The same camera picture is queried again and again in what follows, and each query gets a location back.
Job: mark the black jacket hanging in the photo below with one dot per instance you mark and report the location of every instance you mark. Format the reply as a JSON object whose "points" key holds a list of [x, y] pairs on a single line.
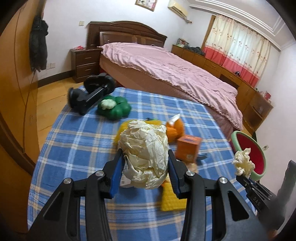
{"points": [[37, 44]]}

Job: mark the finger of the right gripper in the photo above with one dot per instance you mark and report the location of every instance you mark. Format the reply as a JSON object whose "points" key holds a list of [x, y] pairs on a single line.
{"points": [[259, 195]]}

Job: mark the black suction cup mount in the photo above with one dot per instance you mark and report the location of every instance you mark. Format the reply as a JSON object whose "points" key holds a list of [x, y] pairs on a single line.
{"points": [[96, 87]]}

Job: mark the small cream paper ball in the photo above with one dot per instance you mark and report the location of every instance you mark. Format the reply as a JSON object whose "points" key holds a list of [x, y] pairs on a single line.
{"points": [[242, 163]]}

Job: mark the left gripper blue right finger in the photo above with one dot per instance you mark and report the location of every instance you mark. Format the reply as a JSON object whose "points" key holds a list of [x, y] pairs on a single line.
{"points": [[176, 171]]}

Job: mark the long wooden sideboard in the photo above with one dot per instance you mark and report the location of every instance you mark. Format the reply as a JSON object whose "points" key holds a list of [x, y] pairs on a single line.
{"points": [[254, 107]]}

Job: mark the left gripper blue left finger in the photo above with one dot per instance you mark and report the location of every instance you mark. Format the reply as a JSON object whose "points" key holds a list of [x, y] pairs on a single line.
{"points": [[113, 173]]}

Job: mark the white air conditioner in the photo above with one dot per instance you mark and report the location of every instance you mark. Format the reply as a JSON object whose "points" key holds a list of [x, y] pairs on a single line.
{"points": [[177, 8]]}

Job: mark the dark wooden nightstand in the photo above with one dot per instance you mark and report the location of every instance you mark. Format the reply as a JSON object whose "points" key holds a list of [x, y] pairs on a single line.
{"points": [[84, 63]]}

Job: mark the green clover plush toy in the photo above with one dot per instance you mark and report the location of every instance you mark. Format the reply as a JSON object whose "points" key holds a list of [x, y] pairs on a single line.
{"points": [[114, 108]]}

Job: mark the floral cream red curtain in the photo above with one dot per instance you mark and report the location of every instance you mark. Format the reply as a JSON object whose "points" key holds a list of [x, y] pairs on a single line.
{"points": [[237, 47]]}

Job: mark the framed wall picture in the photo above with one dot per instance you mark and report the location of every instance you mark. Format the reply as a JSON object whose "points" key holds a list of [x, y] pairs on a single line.
{"points": [[147, 4]]}

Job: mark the orange cardboard box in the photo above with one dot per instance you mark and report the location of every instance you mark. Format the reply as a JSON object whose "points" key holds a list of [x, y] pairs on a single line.
{"points": [[188, 148]]}

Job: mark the blue plaid blanket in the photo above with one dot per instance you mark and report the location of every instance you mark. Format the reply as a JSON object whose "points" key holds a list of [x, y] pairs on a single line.
{"points": [[77, 146]]}

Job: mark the dark wooden headboard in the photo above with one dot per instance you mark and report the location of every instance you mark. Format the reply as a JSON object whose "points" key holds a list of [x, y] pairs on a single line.
{"points": [[100, 33]]}

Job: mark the large cream paper ball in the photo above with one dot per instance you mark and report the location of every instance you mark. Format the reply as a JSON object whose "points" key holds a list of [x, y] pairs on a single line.
{"points": [[145, 148]]}

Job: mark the orange snack bag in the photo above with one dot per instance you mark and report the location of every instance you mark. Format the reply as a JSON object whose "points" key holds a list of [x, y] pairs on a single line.
{"points": [[174, 128]]}

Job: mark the dark clothes pile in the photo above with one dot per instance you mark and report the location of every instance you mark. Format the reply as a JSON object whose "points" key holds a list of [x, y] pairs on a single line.
{"points": [[196, 50]]}

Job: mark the wooden wardrobe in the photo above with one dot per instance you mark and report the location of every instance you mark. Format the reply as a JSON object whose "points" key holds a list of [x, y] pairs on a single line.
{"points": [[19, 138]]}

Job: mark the red bin with green rim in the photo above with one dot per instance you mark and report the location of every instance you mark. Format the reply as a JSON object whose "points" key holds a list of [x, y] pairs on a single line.
{"points": [[240, 141]]}

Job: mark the pink bed quilt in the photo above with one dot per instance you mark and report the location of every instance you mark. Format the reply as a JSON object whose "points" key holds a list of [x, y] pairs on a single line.
{"points": [[161, 64]]}

